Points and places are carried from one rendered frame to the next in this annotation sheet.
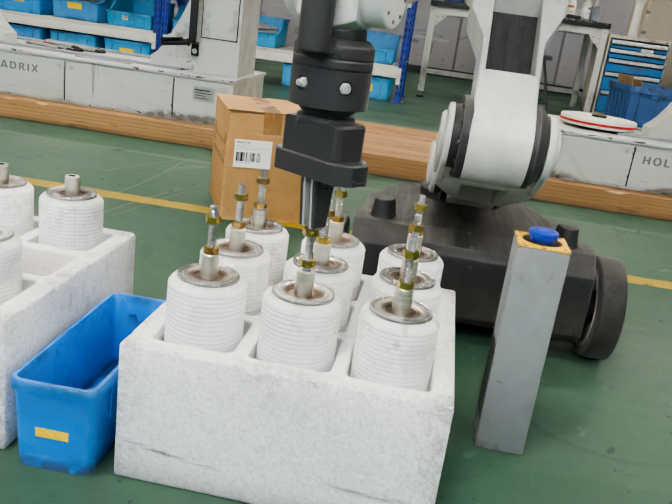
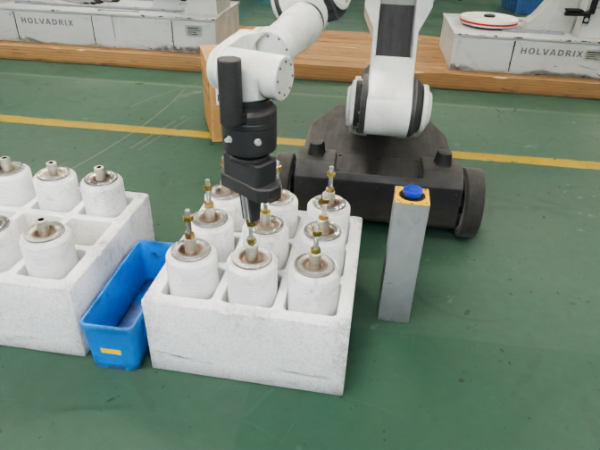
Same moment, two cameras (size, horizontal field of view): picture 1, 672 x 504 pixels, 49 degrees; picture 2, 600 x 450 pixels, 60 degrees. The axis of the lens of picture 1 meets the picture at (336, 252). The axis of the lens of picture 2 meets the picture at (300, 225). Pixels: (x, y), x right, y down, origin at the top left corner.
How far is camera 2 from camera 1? 26 cm
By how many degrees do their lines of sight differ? 14
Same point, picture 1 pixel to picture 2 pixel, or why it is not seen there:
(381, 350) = (303, 294)
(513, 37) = (396, 23)
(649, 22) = not seen: outside the picture
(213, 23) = not seen: outside the picture
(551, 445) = (428, 312)
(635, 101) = not seen: outside the picture
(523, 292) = (400, 230)
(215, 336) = (200, 288)
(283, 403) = (245, 329)
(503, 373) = (392, 278)
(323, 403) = (270, 328)
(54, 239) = (95, 211)
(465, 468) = (370, 337)
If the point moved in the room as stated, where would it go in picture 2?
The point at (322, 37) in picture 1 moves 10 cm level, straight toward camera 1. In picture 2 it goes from (236, 116) to (229, 144)
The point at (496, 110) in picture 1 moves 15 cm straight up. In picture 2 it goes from (384, 87) to (392, 19)
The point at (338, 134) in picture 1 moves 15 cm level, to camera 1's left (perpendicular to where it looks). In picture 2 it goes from (257, 170) to (163, 166)
